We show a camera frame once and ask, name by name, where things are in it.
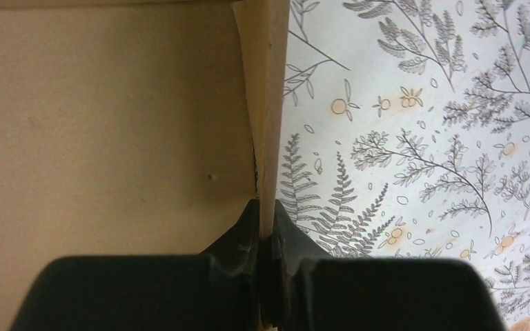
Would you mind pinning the floral patterned table mat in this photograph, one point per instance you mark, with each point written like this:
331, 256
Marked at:
406, 133

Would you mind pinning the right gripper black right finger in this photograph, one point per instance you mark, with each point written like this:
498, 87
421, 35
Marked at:
308, 289

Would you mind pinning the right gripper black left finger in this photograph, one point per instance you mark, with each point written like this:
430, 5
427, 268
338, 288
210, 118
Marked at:
212, 290

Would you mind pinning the brown cardboard box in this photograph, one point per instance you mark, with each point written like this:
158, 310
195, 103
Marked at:
133, 127

